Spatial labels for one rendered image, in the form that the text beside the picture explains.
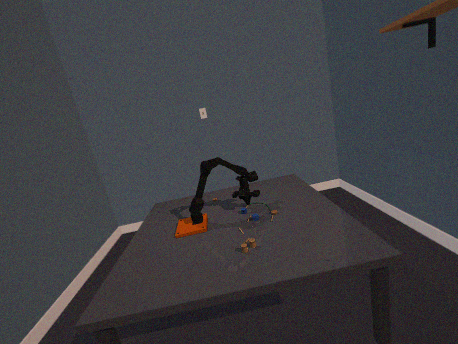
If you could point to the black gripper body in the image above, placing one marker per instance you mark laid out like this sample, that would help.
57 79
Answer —
255 193

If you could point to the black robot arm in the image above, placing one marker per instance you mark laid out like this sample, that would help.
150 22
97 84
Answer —
205 169

